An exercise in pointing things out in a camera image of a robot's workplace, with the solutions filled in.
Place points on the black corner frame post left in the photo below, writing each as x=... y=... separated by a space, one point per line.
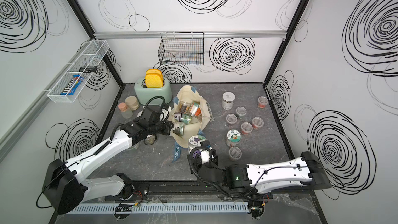
x=79 y=13

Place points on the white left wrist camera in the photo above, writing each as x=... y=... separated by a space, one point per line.
x=165 y=113

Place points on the white slotted cable duct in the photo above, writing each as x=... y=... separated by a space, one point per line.
x=161 y=208

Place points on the clear lid red seed jar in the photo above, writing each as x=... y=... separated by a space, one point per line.
x=231 y=120

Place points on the grey wall rail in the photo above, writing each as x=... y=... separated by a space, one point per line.
x=19 y=128
x=189 y=34

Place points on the mint green toaster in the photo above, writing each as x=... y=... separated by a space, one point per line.
x=144 y=94

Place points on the yellow toast slice back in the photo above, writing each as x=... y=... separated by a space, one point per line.
x=154 y=71

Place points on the red bee label seed jar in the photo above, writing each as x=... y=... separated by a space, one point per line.
x=262 y=102

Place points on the cream canvas bag blue handles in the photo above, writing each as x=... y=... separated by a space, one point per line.
x=189 y=94

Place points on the black wire wall basket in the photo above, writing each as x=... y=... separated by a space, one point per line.
x=185 y=51

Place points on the white wire wall shelf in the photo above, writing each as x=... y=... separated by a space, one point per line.
x=92 y=55

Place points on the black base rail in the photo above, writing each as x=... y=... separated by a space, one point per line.
x=150 y=188

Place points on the blue candy packet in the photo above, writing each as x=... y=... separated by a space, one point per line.
x=72 y=85

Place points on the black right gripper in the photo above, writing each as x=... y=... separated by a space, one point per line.
x=195 y=162

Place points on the black corner frame post right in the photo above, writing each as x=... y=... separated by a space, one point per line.
x=290 y=31

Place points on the yellow toast slice front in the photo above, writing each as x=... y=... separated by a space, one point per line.
x=154 y=80

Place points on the beige lid jar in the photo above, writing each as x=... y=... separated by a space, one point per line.
x=132 y=102

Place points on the grey wall rail back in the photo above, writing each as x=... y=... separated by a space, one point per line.
x=189 y=34

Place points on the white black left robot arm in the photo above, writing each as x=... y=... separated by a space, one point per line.
x=66 y=183

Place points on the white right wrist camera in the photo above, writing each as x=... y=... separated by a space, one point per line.
x=205 y=156

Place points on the purple flower label jar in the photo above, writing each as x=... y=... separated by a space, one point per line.
x=195 y=141

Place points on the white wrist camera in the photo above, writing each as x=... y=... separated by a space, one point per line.
x=205 y=156
x=165 y=113

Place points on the yellow strip lid seed jar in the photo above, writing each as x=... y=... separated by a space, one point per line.
x=240 y=112

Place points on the black corner frame post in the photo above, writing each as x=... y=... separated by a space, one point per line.
x=79 y=13
x=290 y=31

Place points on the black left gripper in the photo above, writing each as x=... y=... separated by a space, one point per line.
x=169 y=125

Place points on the pink lid small jar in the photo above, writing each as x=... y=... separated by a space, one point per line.
x=125 y=111

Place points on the silver label jar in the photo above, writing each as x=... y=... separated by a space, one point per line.
x=228 y=99

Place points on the large radish label seed jar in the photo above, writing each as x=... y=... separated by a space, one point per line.
x=233 y=138

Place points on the white orange label jar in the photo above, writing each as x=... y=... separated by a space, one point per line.
x=194 y=109

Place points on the black small box on shelf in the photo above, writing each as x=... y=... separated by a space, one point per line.
x=88 y=69

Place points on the grey wall rail left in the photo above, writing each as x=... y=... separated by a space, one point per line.
x=19 y=128

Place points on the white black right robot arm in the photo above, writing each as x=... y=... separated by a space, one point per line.
x=244 y=180

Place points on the dark label small jar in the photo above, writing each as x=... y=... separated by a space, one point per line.
x=184 y=106

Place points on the yellow toast slice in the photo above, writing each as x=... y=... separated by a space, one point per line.
x=154 y=71
x=154 y=80

